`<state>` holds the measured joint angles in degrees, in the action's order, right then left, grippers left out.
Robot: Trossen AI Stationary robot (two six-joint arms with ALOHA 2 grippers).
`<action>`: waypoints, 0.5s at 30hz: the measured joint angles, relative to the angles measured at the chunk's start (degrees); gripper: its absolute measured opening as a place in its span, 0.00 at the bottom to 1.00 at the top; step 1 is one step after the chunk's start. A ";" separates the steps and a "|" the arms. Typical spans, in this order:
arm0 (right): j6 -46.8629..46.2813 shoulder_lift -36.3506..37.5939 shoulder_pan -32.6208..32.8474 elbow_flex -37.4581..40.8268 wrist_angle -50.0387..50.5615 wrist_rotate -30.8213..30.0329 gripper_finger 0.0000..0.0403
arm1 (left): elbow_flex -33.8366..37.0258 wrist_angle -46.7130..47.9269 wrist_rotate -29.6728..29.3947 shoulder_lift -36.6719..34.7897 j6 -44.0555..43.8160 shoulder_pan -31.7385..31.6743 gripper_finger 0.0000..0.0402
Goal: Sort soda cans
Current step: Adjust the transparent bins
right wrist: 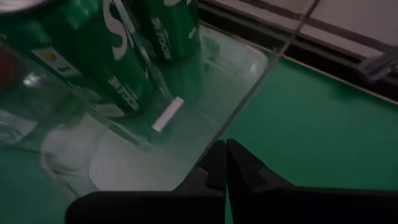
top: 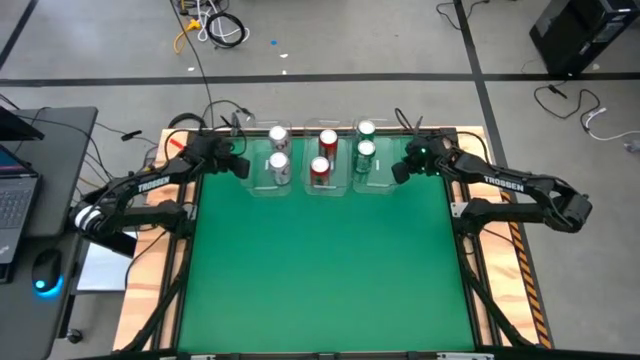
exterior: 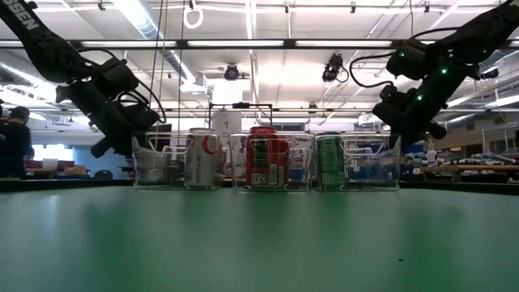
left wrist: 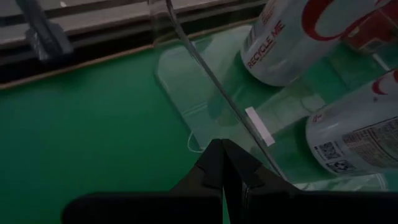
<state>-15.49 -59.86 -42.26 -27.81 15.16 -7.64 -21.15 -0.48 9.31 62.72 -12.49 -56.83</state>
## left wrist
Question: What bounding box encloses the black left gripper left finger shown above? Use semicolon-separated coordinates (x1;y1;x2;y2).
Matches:
170;139;224;195

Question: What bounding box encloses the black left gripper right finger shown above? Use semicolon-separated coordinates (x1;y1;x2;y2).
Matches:
223;139;299;224

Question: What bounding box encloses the clear plastic bin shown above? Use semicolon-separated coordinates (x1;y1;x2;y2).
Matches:
148;0;398;192

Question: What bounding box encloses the silver diet cola can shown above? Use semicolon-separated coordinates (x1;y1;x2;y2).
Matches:
305;70;398;177
240;0;398;87

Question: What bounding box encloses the white bin label sticker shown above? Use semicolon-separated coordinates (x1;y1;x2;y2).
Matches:
244;106;276;147

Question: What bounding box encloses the black aluminium table frame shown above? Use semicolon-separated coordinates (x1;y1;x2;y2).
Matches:
0;0;268;91

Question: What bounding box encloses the black frame post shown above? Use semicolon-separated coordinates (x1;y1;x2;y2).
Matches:
15;0;75;62

